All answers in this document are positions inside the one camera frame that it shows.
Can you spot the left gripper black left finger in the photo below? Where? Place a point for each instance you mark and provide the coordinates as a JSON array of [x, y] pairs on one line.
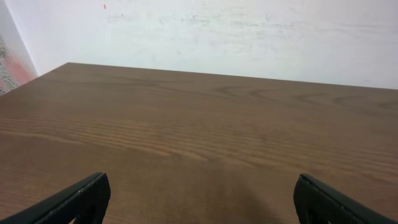
[[83, 202]]

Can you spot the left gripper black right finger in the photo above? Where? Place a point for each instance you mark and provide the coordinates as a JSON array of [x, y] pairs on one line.
[[317, 203]]

